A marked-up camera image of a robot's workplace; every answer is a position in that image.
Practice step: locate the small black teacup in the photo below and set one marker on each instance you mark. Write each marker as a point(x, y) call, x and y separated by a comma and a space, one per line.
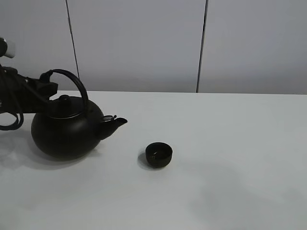
point(158, 154)

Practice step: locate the black round teapot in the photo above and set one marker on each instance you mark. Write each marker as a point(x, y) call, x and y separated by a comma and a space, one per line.
point(70, 127)

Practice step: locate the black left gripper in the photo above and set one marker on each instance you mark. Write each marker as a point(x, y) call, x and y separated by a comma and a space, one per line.
point(24, 94)

